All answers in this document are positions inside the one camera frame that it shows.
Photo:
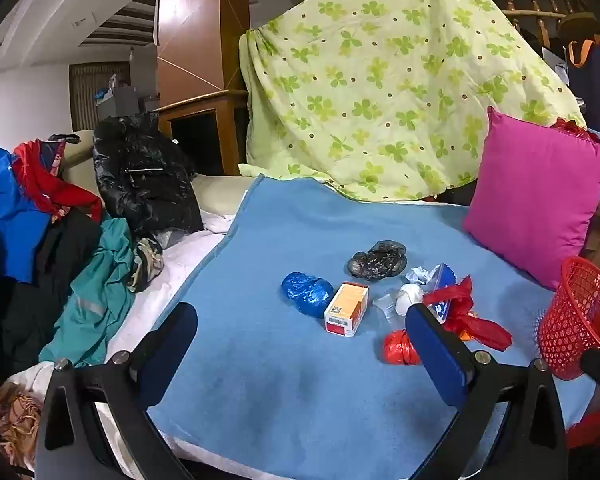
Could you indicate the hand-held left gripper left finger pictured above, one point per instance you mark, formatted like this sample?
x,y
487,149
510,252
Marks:
x,y
176,340

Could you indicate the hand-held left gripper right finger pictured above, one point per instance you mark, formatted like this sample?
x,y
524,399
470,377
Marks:
x,y
432,355

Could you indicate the small red plastic bag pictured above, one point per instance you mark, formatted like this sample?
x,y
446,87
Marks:
x,y
397,347

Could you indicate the large red plastic bag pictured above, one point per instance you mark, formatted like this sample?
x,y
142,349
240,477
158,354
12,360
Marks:
x,y
465,310

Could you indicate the red plastic mesh basket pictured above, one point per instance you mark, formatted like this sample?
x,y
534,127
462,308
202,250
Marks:
x,y
580,310

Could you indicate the whitish plastic-wrapped wad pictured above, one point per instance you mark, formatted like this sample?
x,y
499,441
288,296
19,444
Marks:
x,y
409,296

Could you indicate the clear plastic wrapper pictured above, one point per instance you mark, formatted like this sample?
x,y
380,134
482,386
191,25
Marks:
x,y
387,307

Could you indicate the blue and white packet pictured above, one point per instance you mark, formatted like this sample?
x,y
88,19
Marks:
x,y
445,277

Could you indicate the light blue face mask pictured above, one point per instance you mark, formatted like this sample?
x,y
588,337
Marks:
x,y
419,275

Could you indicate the orange and white carton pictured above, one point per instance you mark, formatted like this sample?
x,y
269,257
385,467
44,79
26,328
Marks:
x,y
347,310

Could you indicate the black plastic bag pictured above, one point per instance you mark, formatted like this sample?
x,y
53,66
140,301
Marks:
x,y
375,262

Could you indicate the blue plastic bag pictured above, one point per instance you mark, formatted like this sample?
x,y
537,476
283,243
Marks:
x,y
305,292

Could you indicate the red gift bag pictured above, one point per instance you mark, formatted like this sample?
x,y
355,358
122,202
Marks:
x,y
590,427

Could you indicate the white sheet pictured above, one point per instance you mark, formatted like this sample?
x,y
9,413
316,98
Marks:
x,y
180,270

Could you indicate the camouflage patterned cloth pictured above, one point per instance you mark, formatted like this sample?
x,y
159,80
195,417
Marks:
x,y
147,260

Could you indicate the teal garment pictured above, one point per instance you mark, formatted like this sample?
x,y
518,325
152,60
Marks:
x,y
95,290

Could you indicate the blue blanket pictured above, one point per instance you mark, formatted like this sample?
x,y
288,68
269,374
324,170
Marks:
x,y
280,400

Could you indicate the black garment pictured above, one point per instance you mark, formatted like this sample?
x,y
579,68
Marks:
x,y
55,260

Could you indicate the beige sofa cushion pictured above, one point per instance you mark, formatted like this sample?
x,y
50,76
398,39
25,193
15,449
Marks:
x,y
220,192

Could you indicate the black puffer jacket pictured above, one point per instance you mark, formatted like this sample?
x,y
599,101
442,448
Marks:
x,y
140,185

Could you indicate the brown patterned scarf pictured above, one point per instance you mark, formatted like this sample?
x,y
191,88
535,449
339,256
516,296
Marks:
x,y
10,410

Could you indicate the pink pillow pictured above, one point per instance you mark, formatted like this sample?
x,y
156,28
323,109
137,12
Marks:
x,y
530,200

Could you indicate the blue jacket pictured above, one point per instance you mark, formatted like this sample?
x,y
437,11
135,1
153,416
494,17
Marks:
x,y
10,220

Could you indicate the red garment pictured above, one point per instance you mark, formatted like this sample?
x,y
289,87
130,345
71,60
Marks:
x,y
40,180

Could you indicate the wooden cabinet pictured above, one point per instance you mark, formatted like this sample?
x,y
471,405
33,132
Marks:
x,y
230,135

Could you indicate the shiny red plastic bag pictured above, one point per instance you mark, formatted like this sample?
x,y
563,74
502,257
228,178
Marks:
x,y
575,129

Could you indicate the grey storage box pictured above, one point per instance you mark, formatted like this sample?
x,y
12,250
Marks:
x,y
120,102

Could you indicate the green clover print quilt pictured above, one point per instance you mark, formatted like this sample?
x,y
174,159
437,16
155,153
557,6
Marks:
x,y
380,85

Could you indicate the brown wooden pillar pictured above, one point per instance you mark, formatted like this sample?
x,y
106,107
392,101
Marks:
x,y
190,35

